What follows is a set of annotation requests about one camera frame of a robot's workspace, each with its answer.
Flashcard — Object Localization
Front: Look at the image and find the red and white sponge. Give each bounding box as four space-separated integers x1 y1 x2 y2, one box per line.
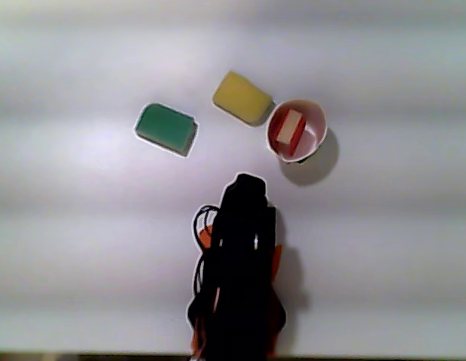
272 108 307 156

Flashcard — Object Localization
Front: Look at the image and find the yellow and white sponge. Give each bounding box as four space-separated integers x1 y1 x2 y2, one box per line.
212 70 275 128

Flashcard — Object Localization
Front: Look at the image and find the white paper cup green tape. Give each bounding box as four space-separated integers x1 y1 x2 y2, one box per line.
265 99 328 165

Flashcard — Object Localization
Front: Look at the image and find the green and white sponge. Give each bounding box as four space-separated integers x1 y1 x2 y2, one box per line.
133 102 199 158

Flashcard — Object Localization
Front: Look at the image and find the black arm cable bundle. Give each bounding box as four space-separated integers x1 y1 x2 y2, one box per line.
192 205 221 302

